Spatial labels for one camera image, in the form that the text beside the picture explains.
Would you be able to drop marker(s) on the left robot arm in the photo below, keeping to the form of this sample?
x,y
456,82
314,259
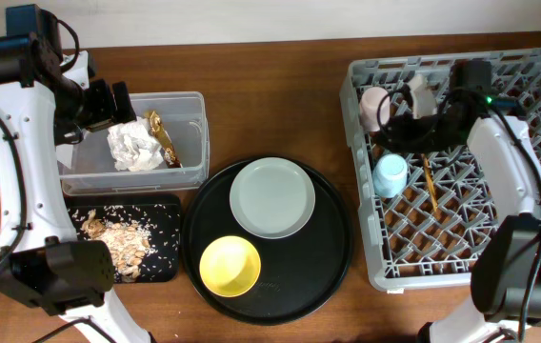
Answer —
x,y
48,99

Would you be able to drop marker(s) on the grey round plate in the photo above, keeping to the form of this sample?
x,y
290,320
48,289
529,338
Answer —
x,y
272,198

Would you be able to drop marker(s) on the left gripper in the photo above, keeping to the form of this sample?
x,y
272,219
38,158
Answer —
x,y
109,111

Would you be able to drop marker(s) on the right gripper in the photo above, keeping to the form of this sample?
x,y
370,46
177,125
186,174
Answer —
x,y
410,138

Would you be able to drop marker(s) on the black rectangular tray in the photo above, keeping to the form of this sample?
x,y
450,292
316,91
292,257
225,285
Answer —
x,y
156,238

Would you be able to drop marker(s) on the pink plastic cup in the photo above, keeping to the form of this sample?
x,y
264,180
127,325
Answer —
x,y
373,100

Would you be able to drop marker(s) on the clear plastic waste bin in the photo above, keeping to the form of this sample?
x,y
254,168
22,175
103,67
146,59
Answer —
x,y
183,114

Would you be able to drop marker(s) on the grey dishwasher rack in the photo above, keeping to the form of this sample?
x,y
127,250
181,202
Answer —
x,y
413,241

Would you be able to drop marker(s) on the white paper napkin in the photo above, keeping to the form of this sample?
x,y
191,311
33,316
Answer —
x,y
133,148

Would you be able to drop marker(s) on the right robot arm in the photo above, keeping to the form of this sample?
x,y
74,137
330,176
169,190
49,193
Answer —
x,y
505,288

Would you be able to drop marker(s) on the gold snack wrapper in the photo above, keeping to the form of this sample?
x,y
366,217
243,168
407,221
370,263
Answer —
x,y
157,130

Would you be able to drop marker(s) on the round black serving tray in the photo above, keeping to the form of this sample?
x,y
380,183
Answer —
x,y
299,273

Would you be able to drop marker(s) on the yellow plastic bowl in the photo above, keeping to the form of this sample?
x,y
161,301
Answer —
x,y
230,266

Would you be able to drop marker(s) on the wooden chopstick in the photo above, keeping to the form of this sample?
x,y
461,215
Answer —
x,y
429,181

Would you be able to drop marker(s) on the peanut shells and rice scraps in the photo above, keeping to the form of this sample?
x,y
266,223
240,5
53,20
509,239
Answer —
x,y
123,243

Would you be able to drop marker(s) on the light blue plastic cup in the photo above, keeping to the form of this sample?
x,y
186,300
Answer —
x,y
390,175

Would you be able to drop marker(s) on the white label on bin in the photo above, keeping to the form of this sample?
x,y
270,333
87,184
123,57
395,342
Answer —
x,y
64,155

